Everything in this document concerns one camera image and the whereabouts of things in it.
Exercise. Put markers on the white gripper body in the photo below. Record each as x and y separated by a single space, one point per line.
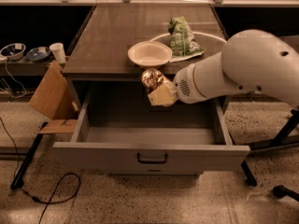
183 84

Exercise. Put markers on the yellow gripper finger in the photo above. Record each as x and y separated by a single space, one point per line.
164 95

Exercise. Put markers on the crushed orange soda can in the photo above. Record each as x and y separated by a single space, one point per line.
152 79

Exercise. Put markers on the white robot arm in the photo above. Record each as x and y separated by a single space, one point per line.
251 60

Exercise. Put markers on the open grey top drawer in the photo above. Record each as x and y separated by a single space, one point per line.
117 122

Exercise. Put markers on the grey drawer cabinet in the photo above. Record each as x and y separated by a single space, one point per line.
101 51

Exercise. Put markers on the green chip bag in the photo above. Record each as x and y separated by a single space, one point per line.
182 40

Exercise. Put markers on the white paper bowl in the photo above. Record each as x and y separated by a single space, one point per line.
150 54

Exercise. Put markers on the brown cardboard box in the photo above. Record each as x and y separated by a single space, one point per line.
53 99

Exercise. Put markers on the dark side table right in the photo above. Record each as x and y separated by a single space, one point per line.
280 140

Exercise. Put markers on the white paper cup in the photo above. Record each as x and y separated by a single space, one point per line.
57 50

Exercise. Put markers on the blue bowl on shelf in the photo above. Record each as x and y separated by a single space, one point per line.
38 55

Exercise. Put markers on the black stand base right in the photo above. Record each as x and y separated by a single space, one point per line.
281 191

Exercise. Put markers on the blue white bowl left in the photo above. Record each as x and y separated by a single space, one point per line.
14 51

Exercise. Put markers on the black metal leg left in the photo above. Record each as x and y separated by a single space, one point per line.
17 181

